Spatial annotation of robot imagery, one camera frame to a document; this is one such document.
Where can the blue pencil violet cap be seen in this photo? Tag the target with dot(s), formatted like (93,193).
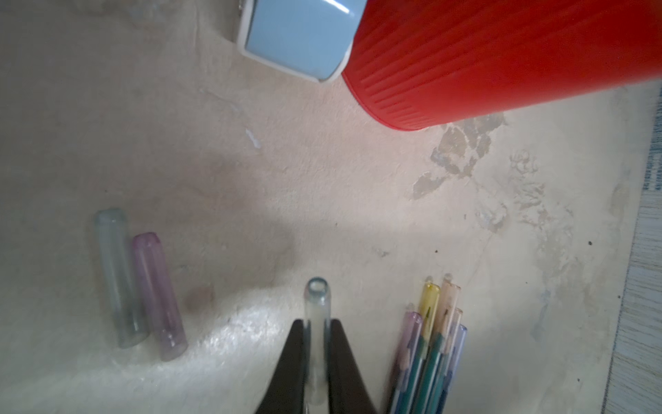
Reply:
(405,353)

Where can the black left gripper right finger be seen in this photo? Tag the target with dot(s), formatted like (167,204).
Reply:
(347,391)

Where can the clear greenish pencil cap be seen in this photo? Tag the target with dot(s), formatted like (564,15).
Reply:
(317,311)

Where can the green pencil yellow cap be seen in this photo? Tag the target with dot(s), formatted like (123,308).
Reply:
(427,308)

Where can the green pencil orange cap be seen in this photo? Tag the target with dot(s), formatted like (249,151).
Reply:
(445,360)
(450,293)

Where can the red pencil holder cup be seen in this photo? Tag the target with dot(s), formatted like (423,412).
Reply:
(417,64)

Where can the light blue eraser box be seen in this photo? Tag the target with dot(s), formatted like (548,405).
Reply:
(310,39)

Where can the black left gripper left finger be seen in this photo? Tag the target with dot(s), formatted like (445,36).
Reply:
(285,393)

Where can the pale teal pencil cap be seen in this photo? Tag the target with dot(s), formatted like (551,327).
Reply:
(117,261)

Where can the pink purple pencil cap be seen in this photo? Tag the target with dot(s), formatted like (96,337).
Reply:
(158,296)

